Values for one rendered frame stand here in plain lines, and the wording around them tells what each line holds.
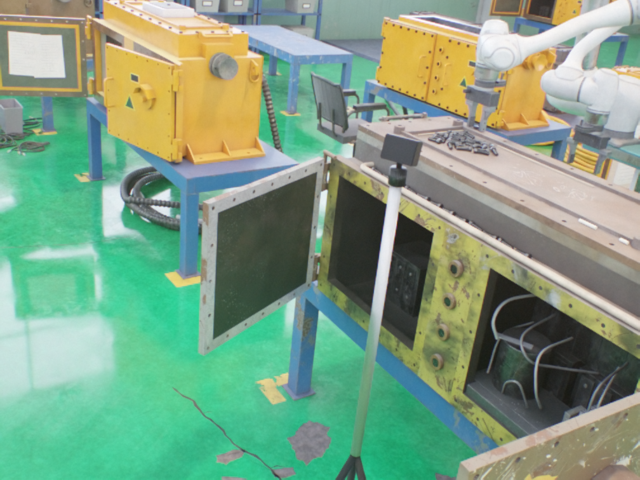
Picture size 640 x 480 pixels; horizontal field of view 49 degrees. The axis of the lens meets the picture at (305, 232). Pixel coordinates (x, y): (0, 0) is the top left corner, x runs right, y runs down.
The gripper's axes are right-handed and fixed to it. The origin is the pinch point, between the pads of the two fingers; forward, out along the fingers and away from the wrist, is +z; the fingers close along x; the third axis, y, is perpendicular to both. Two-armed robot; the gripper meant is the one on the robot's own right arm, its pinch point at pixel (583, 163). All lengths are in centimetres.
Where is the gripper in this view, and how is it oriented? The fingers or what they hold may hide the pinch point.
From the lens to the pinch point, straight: 312.4
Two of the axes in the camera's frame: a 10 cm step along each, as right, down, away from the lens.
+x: -5.2, -4.0, 7.6
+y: 8.5, -1.5, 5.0
